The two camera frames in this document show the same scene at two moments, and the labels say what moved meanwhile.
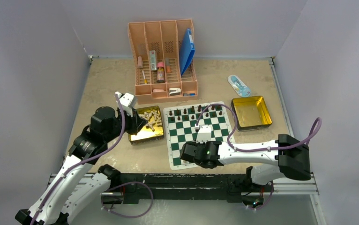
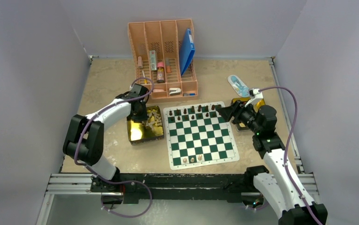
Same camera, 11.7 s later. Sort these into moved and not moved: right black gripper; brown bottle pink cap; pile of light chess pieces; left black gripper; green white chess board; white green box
Moved: left black gripper; right black gripper
Not moved: green white chess board; pile of light chess pieces; brown bottle pink cap; white green box
